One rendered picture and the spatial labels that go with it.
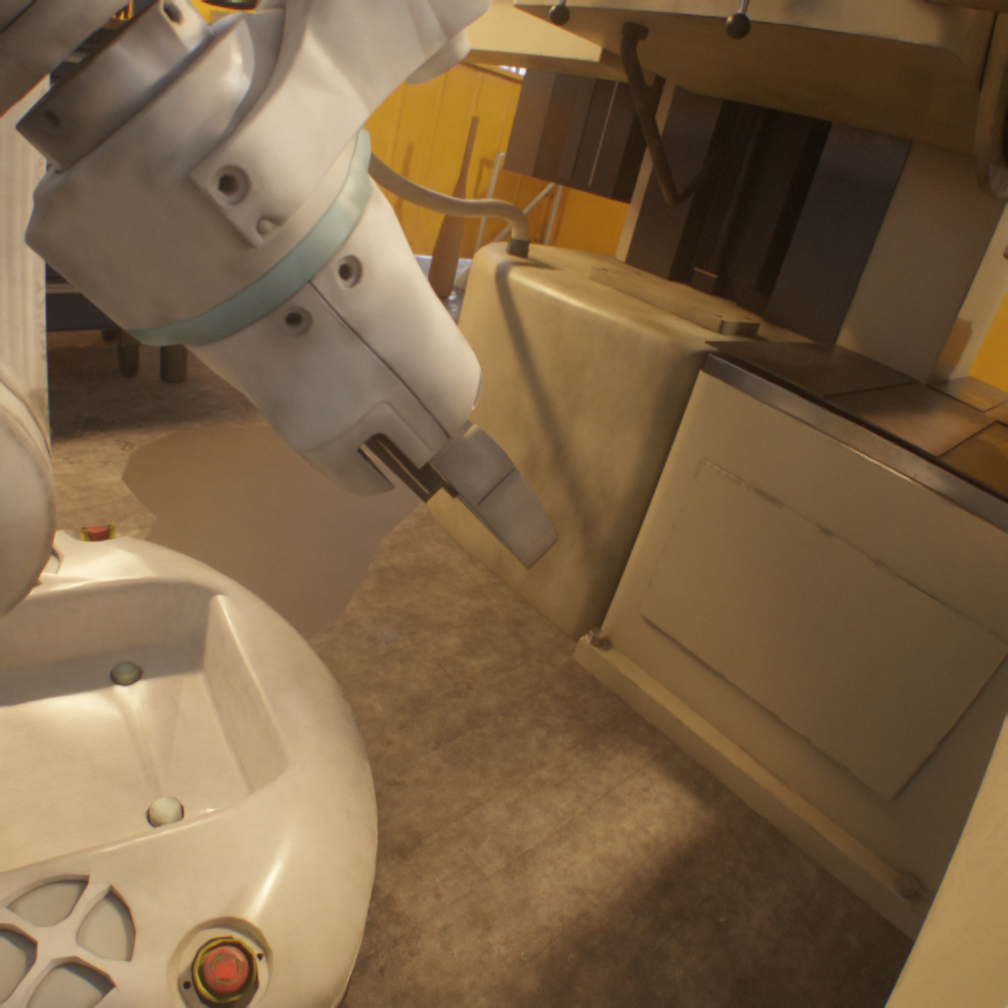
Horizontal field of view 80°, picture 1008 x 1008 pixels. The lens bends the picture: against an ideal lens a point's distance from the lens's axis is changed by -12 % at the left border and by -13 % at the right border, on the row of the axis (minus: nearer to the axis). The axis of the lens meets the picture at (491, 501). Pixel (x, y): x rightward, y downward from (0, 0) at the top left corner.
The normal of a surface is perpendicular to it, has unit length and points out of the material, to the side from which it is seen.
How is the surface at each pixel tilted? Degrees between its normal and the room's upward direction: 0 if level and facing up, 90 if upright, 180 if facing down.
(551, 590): 90
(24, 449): 80
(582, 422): 90
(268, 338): 110
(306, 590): 0
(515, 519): 100
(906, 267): 90
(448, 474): 54
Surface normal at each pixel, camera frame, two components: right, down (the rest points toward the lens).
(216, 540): 0.22, -0.85
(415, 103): 0.65, 0.49
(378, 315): 0.18, -0.04
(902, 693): -0.73, 0.18
